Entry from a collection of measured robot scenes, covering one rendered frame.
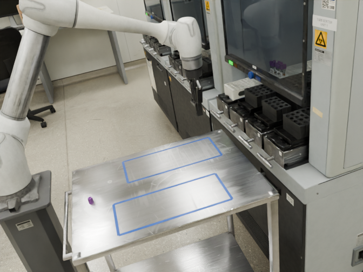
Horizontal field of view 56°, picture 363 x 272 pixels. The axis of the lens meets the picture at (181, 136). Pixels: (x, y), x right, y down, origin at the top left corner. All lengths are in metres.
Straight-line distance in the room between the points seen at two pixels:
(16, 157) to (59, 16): 0.55
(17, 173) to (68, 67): 3.71
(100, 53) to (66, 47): 0.45
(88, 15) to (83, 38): 3.65
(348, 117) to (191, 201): 0.54
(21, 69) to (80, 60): 3.55
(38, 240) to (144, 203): 0.65
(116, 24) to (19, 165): 0.66
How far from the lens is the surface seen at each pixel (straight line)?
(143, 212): 1.05
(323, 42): 1.08
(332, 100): 1.10
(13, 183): 1.47
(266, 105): 1.43
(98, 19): 1.36
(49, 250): 1.65
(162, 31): 1.58
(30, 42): 1.50
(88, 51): 5.03
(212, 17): 1.79
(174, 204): 1.05
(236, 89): 1.62
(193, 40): 1.47
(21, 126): 1.59
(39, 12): 1.33
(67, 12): 1.33
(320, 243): 1.44
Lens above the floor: 1.50
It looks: 29 degrees down
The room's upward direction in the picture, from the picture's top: 10 degrees counter-clockwise
